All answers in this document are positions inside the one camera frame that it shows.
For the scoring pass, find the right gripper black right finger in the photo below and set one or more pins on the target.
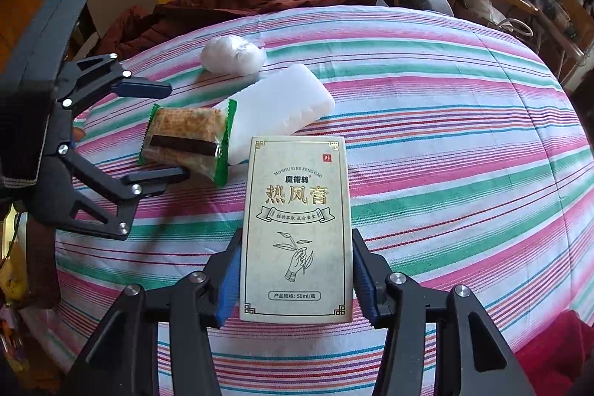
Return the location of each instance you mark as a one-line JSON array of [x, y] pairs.
[[369, 281]]

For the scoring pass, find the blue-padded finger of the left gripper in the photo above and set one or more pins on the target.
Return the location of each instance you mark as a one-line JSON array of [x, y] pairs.
[[141, 88]]

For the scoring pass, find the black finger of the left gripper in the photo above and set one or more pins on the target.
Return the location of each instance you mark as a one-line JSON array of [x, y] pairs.
[[155, 182]]

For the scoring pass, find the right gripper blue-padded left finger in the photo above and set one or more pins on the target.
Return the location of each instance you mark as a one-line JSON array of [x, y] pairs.
[[227, 274]]

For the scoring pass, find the green biscuit pack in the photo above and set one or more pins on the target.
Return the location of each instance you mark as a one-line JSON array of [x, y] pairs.
[[194, 138]]

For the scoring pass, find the beige ointment carton box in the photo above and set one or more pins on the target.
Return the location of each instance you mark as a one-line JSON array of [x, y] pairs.
[[296, 266]]

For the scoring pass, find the white foam block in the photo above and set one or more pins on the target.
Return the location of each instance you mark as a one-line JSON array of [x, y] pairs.
[[277, 105]]

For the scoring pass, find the gold tin tray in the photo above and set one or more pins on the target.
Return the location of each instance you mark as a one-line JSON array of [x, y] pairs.
[[29, 277]]

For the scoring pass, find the maroon jacket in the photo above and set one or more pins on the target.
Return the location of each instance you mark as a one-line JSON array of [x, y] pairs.
[[137, 30]]

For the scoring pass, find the striped pink green bedsheet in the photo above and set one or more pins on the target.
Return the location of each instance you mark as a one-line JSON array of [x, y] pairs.
[[467, 165]]

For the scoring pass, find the red pink blanket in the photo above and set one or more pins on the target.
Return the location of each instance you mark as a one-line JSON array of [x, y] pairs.
[[559, 361]]

